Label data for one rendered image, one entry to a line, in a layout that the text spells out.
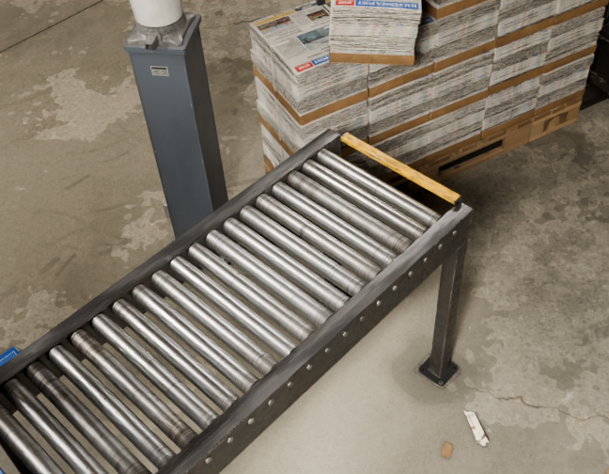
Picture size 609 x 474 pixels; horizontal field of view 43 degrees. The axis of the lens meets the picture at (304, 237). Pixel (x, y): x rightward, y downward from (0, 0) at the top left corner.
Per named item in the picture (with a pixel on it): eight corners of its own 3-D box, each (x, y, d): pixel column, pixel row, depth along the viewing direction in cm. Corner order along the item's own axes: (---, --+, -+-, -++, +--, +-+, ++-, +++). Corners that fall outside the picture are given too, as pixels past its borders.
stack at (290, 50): (265, 186, 343) (245, 21, 283) (476, 99, 378) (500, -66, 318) (307, 242, 320) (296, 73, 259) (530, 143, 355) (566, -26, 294)
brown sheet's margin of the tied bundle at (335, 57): (330, 32, 271) (330, 22, 268) (413, 35, 270) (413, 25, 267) (328, 62, 262) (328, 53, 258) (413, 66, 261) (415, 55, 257)
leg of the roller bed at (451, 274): (436, 359, 278) (454, 229, 228) (449, 369, 275) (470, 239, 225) (427, 370, 275) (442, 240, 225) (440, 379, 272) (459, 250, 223)
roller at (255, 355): (163, 276, 212) (160, 263, 209) (286, 373, 189) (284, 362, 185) (149, 286, 210) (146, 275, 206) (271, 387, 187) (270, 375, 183)
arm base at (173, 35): (122, 51, 243) (118, 36, 239) (144, 13, 258) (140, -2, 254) (179, 55, 240) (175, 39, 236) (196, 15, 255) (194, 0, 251)
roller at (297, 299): (216, 236, 221) (214, 224, 218) (339, 324, 198) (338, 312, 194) (203, 245, 219) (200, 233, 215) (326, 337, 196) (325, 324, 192)
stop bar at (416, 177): (347, 135, 241) (347, 131, 239) (461, 199, 219) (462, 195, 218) (339, 141, 239) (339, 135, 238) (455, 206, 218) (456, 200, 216)
